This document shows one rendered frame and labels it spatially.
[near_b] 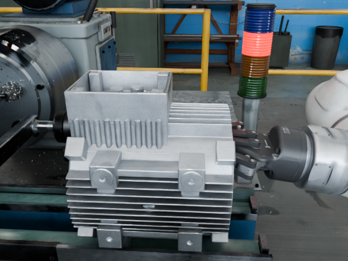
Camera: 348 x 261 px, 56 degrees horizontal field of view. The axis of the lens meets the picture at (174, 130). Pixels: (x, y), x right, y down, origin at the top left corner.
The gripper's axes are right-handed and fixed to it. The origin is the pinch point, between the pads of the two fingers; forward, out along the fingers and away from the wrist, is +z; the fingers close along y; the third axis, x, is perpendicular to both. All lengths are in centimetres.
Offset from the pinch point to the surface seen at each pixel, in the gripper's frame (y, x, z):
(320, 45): -468, 44, -200
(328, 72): -232, 35, -122
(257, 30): -27.1, -12.4, -16.2
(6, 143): -3.9, 7.4, 22.9
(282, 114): -76, 21, -42
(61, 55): -33.0, 0.0, 25.0
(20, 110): -20.6, 9.3, 28.9
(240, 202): -5.6, 13.1, -16.0
